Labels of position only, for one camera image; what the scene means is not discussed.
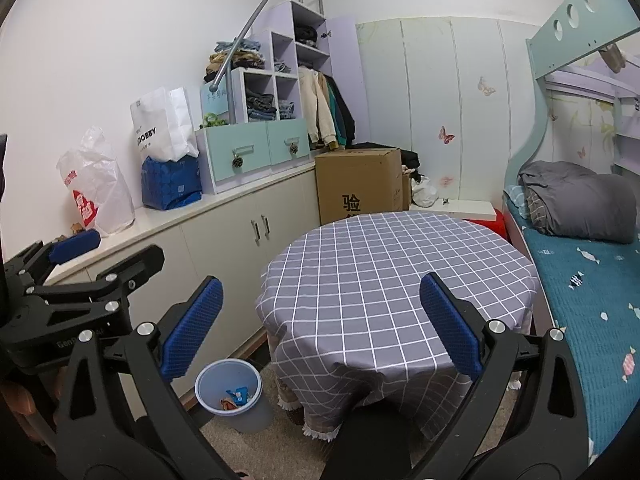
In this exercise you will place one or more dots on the purple cubby shelf unit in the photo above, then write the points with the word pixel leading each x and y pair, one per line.
pixel 285 40

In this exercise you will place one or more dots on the folded black clothes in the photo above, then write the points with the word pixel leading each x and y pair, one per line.
pixel 305 35

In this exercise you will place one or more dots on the pinecone ornament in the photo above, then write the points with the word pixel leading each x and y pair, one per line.
pixel 236 162
pixel 293 149

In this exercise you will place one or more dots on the purple cupboard door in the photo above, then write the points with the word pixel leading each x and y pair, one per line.
pixel 342 75

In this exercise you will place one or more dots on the folded jeans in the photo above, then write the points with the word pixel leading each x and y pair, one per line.
pixel 286 111
pixel 261 107
pixel 283 67

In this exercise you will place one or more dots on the white low platform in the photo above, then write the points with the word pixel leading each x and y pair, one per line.
pixel 465 208

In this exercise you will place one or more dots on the teal printed bed sheet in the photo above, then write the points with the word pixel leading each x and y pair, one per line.
pixel 580 300

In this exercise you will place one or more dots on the mint bunk bed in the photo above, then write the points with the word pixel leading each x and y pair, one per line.
pixel 565 25

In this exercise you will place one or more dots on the blue checked pillow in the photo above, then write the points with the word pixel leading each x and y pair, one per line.
pixel 515 202

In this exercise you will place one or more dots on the blue wrapper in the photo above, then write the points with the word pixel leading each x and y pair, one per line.
pixel 238 394

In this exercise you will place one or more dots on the grey metal handrail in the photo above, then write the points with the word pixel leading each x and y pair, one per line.
pixel 250 25

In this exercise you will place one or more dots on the beige butterfly sticker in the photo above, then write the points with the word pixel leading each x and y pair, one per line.
pixel 486 87

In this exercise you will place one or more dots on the light blue waste bin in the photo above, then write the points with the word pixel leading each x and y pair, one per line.
pixel 245 417

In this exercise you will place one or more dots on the white cabinet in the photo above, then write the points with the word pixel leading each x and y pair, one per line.
pixel 220 240

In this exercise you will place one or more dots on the brown object on bunk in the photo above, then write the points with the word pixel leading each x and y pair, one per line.
pixel 611 58

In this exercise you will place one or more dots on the white paper bag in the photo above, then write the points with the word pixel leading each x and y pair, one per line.
pixel 162 125

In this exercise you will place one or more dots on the red stool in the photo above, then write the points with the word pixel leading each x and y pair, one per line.
pixel 492 225

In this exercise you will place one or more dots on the mint drawer unit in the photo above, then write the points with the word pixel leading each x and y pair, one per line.
pixel 245 160

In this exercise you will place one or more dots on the light blue card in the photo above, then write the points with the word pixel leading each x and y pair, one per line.
pixel 215 101

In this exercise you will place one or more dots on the grey duvet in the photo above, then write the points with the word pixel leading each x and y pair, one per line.
pixel 580 200

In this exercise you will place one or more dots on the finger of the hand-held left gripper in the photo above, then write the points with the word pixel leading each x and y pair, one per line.
pixel 75 246
pixel 140 262

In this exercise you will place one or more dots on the blue bag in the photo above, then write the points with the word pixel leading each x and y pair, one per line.
pixel 170 185

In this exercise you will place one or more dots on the pale green wardrobe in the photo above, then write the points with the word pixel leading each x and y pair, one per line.
pixel 430 85

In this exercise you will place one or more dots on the pink butterfly sticker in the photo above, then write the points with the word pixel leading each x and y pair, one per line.
pixel 446 134

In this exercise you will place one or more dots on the small white plastic bag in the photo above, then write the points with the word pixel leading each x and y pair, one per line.
pixel 425 194

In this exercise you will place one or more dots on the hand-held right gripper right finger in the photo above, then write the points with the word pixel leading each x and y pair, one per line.
pixel 450 330

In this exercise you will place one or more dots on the black chair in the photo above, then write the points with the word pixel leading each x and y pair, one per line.
pixel 370 440

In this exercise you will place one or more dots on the black hanging jacket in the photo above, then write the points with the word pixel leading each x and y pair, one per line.
pixel 347 115

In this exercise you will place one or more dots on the green plant ornament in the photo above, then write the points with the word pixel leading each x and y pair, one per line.
pixel 212 121

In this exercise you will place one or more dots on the small cardboard box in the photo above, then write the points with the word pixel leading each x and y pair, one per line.
pixel 406 192

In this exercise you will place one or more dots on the grey checked tablecloth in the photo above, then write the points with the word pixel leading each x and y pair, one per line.
pixel 390 285

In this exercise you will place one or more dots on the large cardboard box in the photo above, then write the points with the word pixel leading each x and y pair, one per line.
pixel 357 185

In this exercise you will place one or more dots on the green hanging garment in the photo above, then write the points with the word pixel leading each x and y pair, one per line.
pixel 337 120

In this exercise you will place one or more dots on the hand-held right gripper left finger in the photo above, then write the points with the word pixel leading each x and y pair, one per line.
pixel 192 330

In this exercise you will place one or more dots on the white red printed plastic bag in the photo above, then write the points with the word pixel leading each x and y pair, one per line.
pixel 97 195

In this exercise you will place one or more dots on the cream hanging jacket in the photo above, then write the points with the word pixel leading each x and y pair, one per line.
pixel 316 110

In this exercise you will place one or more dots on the stack of folded clothes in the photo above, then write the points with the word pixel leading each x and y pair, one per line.
pixel 235 60

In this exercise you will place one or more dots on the red snack packet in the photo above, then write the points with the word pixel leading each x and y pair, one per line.
pixel 229 403

